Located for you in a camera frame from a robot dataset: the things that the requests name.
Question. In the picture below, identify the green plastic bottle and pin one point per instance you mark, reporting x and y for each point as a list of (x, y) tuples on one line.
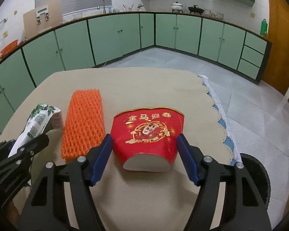
[(264, 27)]

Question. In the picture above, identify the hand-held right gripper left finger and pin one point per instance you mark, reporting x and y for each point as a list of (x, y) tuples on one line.
[(102, 158)]

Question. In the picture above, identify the orange plastic basket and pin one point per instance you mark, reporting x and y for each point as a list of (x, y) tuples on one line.
[(9, 48)]

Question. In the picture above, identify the white plastic holder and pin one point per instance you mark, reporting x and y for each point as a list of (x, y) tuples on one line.
[(42, 11)]

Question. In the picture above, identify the cardboard board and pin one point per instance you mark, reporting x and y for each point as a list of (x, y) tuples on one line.
[(30, 28)]

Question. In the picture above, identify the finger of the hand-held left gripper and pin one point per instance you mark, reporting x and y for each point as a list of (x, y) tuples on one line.
[(36, 144), (1, 150)]

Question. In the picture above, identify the blue white patterned cloth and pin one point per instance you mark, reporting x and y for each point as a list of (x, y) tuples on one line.
[(228, 134)]

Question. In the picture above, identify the steel faucet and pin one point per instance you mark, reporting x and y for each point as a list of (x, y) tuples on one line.
[(103, 4)]

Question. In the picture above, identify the red paper bucket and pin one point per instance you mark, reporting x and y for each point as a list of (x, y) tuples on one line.
[(147, 149)]

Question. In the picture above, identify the black wok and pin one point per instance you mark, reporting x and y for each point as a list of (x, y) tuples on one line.
[(195, 10)]

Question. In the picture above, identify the black round bin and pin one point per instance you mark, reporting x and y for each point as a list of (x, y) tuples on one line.
[(255, 173)]

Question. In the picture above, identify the green base cabinet run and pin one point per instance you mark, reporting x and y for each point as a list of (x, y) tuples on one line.
[(110, 36)]

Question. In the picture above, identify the white cooking pot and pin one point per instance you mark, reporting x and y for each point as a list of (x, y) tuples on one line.
[(177, 6)]

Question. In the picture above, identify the green printed packet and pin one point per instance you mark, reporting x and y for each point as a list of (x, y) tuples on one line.
[(38, 120)]

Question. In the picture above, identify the orange foam net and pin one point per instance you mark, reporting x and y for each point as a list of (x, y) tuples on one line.
[(84, 122)]

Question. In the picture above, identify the utensil holder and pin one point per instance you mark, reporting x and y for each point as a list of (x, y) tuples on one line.
[(128, 8)]

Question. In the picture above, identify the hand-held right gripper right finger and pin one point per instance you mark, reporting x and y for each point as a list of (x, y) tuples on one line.
[(186, 158)]

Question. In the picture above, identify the glass jar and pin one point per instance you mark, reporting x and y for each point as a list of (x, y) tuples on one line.
[(207, 12)]

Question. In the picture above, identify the yellow wall socket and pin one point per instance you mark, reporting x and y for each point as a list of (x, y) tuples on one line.
[(5, 34)]

